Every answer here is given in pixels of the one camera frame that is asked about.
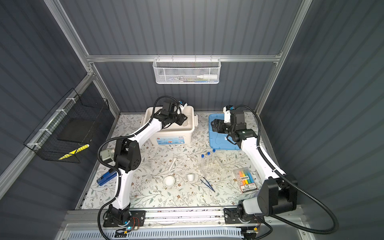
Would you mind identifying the white plastic storage bin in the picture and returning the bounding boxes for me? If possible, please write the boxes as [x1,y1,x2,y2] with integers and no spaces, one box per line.
[137,106,198,147]

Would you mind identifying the blue capped test tube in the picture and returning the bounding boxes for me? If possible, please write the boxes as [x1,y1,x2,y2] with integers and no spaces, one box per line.
[206,152,212,167]
[211,149,216,164]
[201,154,208,172]

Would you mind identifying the small white ceramic crucible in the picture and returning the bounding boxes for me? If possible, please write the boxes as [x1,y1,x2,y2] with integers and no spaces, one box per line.
[187,174,195,182]

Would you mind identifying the blue plastic tweezers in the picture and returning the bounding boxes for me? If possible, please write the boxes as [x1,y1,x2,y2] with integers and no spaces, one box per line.
[200,177,216,193]

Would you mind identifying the white ceramic mortar bowl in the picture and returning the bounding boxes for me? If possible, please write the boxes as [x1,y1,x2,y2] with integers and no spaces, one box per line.
[164,176,176,188]

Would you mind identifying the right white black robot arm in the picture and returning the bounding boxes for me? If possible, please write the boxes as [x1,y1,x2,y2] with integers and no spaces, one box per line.
[211,105,298,221]

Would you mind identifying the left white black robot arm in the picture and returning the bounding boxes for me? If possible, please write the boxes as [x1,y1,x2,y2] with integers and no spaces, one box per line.
[107,101,188,227]

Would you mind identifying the blue plastic bin lid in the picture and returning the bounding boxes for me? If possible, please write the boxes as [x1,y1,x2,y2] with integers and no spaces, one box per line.
[209,114,240,150]

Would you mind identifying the clear plastic well plate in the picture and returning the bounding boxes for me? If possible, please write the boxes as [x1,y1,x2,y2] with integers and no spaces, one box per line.
[199,160,227,181]

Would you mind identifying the white bottle in basket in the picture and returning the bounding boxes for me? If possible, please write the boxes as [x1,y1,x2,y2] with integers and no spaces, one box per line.
[197,74,219,81]

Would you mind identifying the floral patterned table mat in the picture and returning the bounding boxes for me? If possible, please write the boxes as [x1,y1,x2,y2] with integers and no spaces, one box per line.
[80,112,278,210]

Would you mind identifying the pack of coloured markers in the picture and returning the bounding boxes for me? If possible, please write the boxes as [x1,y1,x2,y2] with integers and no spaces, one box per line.
[233,167,258,193]

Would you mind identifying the grey green box device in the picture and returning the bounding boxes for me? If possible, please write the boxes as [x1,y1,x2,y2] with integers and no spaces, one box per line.
[100,149,115,164]

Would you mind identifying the blue stapler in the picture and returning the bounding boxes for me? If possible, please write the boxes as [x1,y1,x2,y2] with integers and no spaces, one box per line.
[97,169,117,186]

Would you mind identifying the white wire mesh basket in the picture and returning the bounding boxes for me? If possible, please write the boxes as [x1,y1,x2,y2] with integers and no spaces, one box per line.
[153,59,222,85]

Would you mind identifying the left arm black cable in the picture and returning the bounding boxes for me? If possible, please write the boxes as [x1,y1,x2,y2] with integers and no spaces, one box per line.
[96,95,181,240]

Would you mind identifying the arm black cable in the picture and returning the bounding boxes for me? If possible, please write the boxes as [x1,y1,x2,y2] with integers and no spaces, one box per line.
[96,95,181,240]
[233,104,340,235]

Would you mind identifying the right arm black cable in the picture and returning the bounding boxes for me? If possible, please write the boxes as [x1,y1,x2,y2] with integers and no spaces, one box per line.
[233,104,340,235]

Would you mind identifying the black wire wall basket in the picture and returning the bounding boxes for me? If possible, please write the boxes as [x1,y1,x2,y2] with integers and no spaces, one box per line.
[24,89,110,163]

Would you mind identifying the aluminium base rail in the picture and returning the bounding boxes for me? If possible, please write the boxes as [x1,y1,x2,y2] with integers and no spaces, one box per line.
[59,206,310,232]

